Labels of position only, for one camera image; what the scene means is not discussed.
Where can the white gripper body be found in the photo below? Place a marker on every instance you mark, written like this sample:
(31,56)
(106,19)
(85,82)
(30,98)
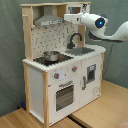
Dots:
(73,18)

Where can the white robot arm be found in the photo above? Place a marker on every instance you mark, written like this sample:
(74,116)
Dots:
(97,26)

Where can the wooden toy kitchen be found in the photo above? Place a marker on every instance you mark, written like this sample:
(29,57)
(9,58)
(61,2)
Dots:
(40,84)

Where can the white toy microwave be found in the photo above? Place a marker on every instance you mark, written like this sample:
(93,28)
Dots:
(78,8)

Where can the grey range hood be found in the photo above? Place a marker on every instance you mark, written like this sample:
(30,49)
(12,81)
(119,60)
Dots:
(48,18)

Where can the black toy faucet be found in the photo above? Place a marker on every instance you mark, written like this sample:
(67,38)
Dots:
(72,42)

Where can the grey toy sink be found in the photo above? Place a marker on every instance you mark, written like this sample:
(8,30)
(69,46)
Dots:
(79,51)

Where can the black toy stovetop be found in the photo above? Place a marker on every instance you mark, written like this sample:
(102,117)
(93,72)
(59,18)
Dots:
(51,61)

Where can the silver toy pot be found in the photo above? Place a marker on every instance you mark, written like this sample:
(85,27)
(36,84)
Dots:
(51,55)

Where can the red right stove knob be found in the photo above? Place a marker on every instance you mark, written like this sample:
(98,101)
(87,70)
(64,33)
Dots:
(74,68)

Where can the red stove knob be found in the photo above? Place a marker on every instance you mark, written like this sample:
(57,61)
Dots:
(74,68)
(56,75)

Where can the toy fridge door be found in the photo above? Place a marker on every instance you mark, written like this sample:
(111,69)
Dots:
(90,79)

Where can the red left stove knob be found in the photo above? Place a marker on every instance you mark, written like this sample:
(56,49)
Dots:
(56,75)

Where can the toy oven door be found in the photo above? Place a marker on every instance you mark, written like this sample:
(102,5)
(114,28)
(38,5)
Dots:
(65,96)

